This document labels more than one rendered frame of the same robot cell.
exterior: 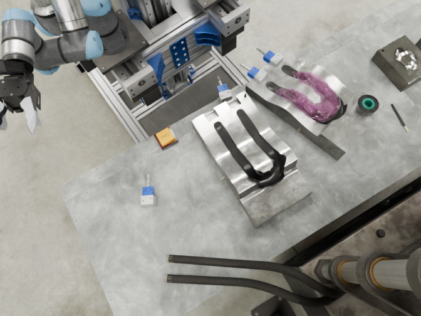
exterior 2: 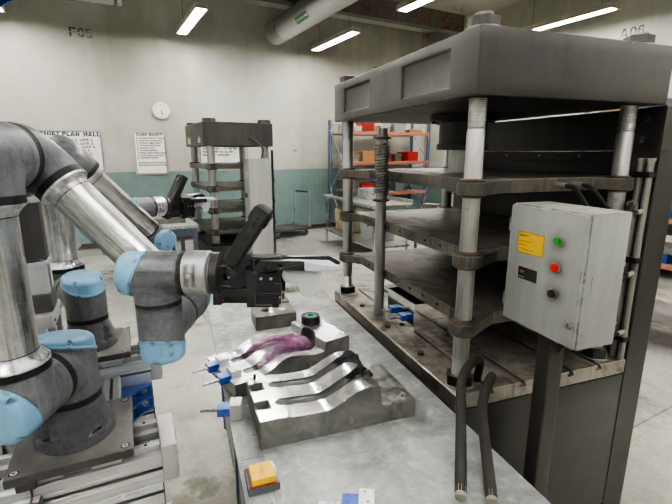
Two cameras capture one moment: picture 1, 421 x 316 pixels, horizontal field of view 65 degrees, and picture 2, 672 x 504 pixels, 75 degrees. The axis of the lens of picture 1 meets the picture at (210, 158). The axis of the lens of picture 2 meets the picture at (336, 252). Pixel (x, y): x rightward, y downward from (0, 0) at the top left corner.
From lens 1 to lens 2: 130 cm
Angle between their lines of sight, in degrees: 78
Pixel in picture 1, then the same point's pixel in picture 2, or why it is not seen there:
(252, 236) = (424, 419)
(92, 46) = not seen: hidden behind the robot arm
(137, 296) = not seen: outside the picture
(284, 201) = (388, 378)
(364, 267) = (464, 256)
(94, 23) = (91, 366)
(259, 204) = (390, 393)
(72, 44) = not seen: hidden behind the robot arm
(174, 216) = (394, 487)
